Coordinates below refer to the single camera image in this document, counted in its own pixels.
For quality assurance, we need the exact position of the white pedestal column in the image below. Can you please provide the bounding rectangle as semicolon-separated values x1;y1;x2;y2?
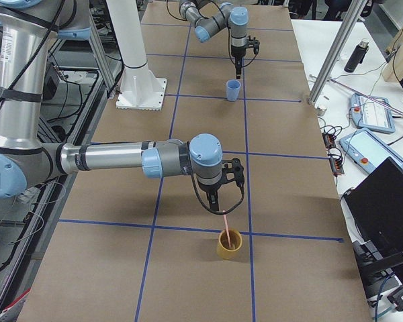
107;0;167;111

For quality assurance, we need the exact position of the teach pendant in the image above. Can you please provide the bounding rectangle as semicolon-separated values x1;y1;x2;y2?
350;93;396;133
339;128;403;174

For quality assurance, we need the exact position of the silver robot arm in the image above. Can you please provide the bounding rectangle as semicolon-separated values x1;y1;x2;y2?
0;1;227;214
179;1;259;79

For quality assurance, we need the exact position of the aluminium frame post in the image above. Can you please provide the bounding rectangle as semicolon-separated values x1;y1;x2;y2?
308;0;366;105

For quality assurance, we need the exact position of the pink chopstick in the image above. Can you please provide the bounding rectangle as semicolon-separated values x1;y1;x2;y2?
222;210;232;250

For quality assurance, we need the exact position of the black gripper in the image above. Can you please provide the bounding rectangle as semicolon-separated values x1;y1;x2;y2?
230;44;247;79
198;182;222;212

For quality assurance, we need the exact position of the near teach pendant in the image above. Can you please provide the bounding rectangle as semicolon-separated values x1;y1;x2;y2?
339;128;403;174

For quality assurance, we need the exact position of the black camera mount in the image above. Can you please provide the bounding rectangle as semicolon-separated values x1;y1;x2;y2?
220;158;245;189
245;36;260;56

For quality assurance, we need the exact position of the black power strip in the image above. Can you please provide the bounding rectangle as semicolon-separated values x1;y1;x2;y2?
322;132;345;177

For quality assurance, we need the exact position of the light blue plastic cup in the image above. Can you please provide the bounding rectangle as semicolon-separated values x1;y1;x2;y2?
226;79;241;102

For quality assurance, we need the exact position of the yellow-brown plastic cup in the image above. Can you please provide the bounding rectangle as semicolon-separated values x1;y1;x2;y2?
216;228;242;260

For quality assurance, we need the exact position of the black water bottle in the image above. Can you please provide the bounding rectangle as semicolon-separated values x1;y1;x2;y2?
344;38;369;73

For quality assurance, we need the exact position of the far teach pendant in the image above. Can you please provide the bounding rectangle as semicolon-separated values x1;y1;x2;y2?
350;93;396;133

